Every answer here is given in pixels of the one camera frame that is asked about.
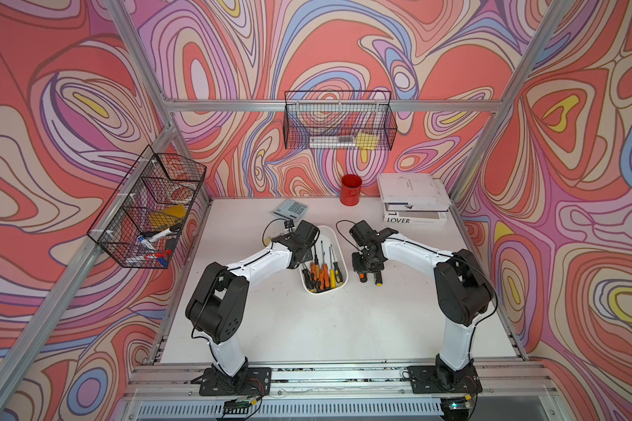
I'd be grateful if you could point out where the red metal cup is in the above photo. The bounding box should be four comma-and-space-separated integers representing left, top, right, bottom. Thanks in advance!
340, 175, 363, 206

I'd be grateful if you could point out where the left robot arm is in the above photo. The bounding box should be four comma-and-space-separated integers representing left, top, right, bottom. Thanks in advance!
185, 221, 321, 378

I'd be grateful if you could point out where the yellow item in left basket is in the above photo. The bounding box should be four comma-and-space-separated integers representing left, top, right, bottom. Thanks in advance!
149, 203, 187, 230

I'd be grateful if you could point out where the white marker pen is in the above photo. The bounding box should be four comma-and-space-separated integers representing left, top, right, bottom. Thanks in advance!
137, 226, 182, 250

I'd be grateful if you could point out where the yellow flathead screwdriver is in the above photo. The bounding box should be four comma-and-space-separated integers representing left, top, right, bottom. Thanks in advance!
328, 245, 336, 289

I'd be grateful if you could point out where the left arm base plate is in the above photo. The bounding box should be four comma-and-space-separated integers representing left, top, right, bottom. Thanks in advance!
191, 367, 272, 396

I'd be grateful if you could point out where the wire basket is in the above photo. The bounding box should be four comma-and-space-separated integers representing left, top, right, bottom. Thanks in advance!
87, 146, 206, 269
283, 88, 398, 150

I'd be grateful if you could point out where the middle white torn book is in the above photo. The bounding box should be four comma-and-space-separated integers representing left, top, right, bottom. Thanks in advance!
383, 202, 451, 214

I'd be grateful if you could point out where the white plastic storage box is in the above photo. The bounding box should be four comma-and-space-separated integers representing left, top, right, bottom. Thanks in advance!
298, 226, 349, 295

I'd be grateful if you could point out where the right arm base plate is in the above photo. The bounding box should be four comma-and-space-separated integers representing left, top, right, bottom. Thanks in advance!
407, 363, 483, 395

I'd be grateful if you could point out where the top white book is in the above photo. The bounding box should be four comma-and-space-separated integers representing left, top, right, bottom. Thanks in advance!
377, 173, 451, 206

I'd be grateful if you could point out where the back wire basket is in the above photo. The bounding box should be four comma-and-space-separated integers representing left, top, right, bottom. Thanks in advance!
283, 88, 398, 150

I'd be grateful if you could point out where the grey calculator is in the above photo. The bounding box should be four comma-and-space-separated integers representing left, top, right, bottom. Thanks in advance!
272, 199, 309, 221

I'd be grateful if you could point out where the yellow sponge in back basket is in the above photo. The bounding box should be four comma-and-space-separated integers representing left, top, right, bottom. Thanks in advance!
355, 132, 379, 150

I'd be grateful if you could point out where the bottom white LOVER book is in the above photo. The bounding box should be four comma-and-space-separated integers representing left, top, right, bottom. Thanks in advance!
384, 212, 448, 226

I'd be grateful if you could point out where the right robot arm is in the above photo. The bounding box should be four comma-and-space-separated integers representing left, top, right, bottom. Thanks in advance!
349, 220, 495, 389

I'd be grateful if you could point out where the left wire basket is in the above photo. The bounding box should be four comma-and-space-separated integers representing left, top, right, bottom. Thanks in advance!
87, 146, 206, 269

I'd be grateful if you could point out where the orange phillips screwdriver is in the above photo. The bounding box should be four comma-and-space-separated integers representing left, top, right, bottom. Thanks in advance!
321, 241, 330, 291

